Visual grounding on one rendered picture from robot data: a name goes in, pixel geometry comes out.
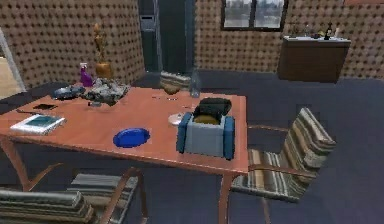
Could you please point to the white round lid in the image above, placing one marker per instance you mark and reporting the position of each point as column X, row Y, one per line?
column 175, row 119

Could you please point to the clear glass bottle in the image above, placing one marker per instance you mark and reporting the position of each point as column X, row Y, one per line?
column 195, row 85

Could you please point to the blue and grey toaster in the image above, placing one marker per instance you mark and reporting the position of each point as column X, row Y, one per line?
column 206, row 138

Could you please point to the brown bread loaf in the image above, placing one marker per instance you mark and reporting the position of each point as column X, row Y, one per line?
column 171, row 89

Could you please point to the striped armchair with wooden arms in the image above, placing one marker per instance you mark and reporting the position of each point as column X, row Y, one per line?
column 56, row 203
column 293, row 156
column 173, row 80

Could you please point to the blue plate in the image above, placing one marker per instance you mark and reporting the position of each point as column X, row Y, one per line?
column 131, row 137

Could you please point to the dark grey fridge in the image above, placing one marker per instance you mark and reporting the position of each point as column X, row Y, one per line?
column 166, row 36

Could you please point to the grey crumpled heap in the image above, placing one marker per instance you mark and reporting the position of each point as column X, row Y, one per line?
column 106, row 90

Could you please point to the orange wooden dining table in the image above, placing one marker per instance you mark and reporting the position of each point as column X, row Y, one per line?
column 100, row 126

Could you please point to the golden statue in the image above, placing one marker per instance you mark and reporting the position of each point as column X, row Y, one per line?
column 102, row 63

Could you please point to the purple spray bottle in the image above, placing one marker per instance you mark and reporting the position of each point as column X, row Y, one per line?
column 86, row 77

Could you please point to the dark framed window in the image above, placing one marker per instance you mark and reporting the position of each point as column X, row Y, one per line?
column 253, row 15

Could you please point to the dark blue bowl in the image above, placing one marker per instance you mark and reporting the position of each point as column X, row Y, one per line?
column 68, row 92

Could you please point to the brown cabinet with white top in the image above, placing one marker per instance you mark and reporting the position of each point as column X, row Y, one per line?
column 312, row 60

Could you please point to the black phone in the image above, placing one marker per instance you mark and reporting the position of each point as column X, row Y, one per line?
column 45, row 106

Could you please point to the white and teal book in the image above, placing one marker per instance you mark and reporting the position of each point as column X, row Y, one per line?
column 37, row 123

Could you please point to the dark bottle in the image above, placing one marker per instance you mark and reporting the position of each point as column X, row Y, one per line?
column 328, row 32

